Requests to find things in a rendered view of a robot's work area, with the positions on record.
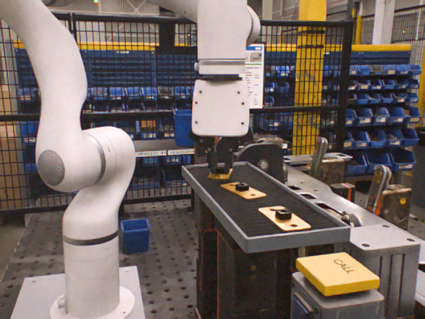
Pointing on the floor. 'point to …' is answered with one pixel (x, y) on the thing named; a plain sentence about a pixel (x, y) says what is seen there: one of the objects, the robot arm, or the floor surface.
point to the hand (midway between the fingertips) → (220, 161)
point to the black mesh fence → (181, 96)
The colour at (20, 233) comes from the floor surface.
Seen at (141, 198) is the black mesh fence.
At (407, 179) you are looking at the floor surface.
